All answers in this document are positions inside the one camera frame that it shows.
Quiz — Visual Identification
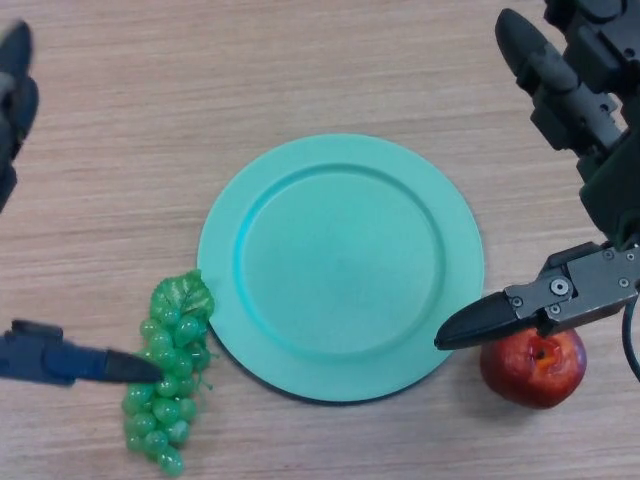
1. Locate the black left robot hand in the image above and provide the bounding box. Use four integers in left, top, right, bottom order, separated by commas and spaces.
0, 19, 164, 387

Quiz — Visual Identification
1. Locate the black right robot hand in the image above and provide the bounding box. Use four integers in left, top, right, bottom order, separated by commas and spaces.
433, 0, 640, 351

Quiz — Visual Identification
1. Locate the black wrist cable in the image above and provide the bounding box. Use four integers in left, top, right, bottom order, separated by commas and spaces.
621, 299, 640, 384

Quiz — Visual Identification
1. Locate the round green plate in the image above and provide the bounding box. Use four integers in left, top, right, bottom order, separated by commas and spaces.
196, 132, 484, 405

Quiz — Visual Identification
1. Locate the green grapes bunch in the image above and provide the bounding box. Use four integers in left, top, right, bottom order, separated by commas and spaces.
122, 268, 221, 477

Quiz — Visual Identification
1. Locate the red apple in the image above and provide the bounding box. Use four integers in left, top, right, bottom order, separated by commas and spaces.
479, 327, 588, 410

